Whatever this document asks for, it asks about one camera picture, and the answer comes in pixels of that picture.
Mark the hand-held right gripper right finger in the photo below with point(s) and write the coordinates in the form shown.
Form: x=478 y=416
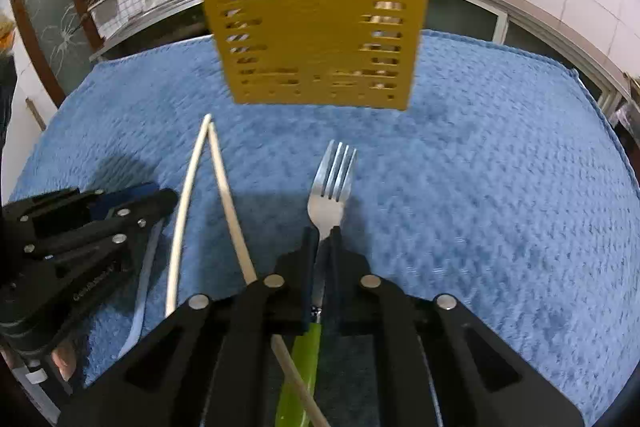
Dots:
x=336 y=257

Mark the yellow slotted utensil holder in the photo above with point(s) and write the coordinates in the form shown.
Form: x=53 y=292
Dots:
x=310 y=7

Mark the translucent plastic spoon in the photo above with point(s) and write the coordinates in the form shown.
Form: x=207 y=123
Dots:
x=145 y=282

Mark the person's left hand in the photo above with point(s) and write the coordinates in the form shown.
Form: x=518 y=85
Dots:
x=62 y=359

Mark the hanging plastic bags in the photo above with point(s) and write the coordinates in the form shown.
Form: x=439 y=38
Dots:
x=6 y=37

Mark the blue knitted blanket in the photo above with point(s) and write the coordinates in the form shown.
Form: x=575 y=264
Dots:
x=475 y=207

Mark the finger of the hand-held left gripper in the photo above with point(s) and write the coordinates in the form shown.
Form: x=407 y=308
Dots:
x=145 y=212
x=120 y=198

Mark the brown door with frosted glass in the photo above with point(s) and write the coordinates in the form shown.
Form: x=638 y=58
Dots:
x=45 y=22

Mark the wooden chopstick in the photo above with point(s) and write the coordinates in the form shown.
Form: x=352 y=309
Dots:
x=234 y=212
x=182 y=207

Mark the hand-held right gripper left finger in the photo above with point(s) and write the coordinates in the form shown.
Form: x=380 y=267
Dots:
x=310 y=257

